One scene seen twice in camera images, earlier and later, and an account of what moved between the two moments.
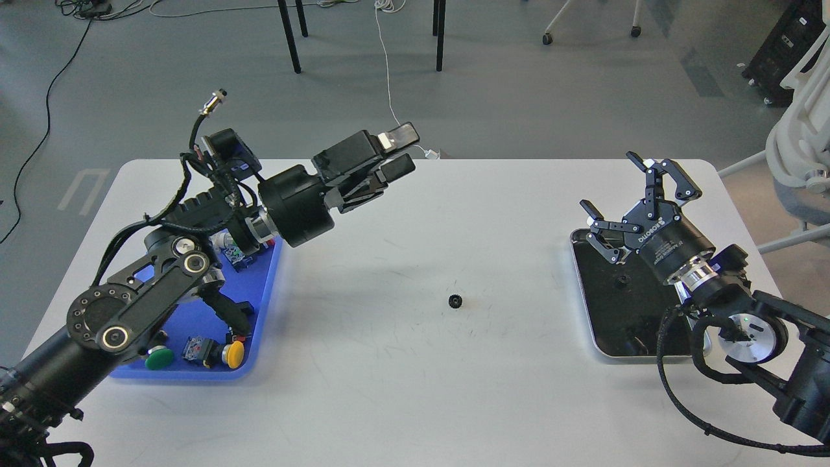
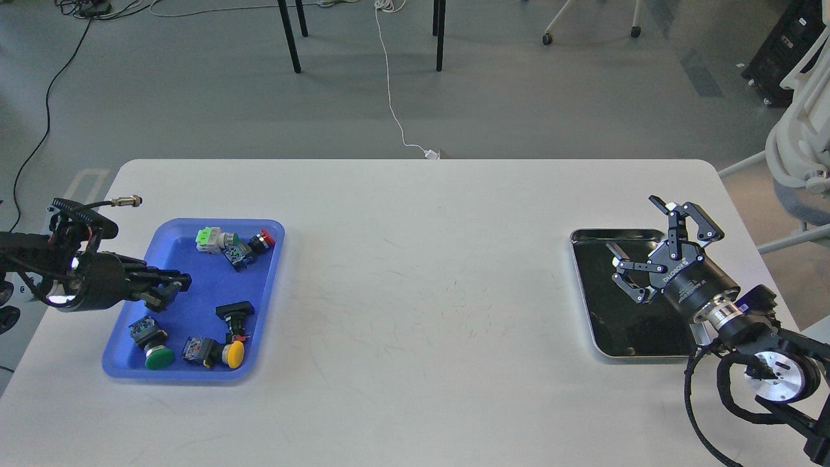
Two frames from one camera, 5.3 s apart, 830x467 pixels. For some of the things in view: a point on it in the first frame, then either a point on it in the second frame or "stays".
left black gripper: x=294 y=201 -> x=113 y=278
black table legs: x=283 y=7 stays
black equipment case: x=797 y=26 stays
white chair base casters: x=636 y=30 stays
